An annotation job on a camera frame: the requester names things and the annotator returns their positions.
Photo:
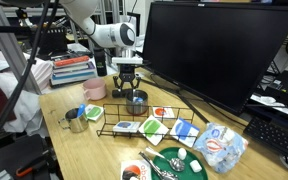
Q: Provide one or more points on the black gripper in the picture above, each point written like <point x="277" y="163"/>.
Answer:
<point x="127" y="75"/>

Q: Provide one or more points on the silver metal bowl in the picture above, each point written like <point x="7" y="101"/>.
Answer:
<point x="137" y="102"/>

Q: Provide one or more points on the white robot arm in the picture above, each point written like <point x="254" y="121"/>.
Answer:
<point x="103" y="36"/>

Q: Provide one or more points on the black cylindrical object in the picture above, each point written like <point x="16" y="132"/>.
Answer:
<point x="120" y="93"/>

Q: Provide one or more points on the pink plastic cup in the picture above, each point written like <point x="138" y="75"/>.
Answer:
<point x="94" y="89"/>

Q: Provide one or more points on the black bottle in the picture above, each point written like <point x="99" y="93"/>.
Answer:
<point x="100" y="61"/>

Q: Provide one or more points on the blue and white small card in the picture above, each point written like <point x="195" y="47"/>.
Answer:
<point x="126" y="126"/>

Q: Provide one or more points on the red and white card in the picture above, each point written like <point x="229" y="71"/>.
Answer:
<point x="163" y="112"/>

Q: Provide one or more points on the green and white card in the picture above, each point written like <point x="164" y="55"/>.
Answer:
<point x="153" y="130"/>

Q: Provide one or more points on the stack of books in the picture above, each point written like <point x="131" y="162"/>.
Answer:
<point x="72" y="70"/>

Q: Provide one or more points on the small steel mug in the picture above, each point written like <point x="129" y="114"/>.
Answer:
<point x="71" y="121"/>

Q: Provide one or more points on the blue and white large card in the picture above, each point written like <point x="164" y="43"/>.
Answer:
<point x="184" y="132"/>

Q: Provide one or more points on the red abc card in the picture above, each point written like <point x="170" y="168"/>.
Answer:
<point x="135" y="170"/>

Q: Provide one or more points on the white marshmallow cube upper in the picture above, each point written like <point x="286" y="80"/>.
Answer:
<point x="181" y="153"/>

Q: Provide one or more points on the white marshmallow cube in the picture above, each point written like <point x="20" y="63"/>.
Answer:
<point x="181" y="153"/>
<point x="195" y="166"/>

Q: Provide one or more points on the large black computer monitor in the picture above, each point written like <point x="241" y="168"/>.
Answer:
<point x="217" y="51"/>

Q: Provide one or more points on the silver metal spoon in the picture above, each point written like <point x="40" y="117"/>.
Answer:
<point x="176" y="164"/>

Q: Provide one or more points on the silver metal tongs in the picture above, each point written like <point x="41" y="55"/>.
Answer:
<point x="162" y="174"/>

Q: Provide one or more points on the white marshmallow cube lower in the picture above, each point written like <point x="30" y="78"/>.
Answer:
<point x="195" y="166"/>

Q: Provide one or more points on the orange black clamp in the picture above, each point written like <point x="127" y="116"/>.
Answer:
<point x="32" y="166"/>

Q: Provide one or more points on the plastic bag of items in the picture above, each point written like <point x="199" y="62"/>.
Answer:
<point x="221" y="147"/>

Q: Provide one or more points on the black keyboard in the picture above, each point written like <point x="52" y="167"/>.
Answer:
<point x="268" y="134"/>

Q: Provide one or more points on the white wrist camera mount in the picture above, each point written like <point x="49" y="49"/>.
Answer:
<point x="127" y="57"/>

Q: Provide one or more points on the black wire rack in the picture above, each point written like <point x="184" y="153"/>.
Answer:
<point x="114" y="113"/>

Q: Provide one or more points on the blue-handled spoon in mug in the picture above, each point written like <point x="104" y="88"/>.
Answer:
<point x="81" y="109"/>

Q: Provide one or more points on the black wire basket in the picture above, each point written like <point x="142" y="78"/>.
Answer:
<point x="53" y="41"/>

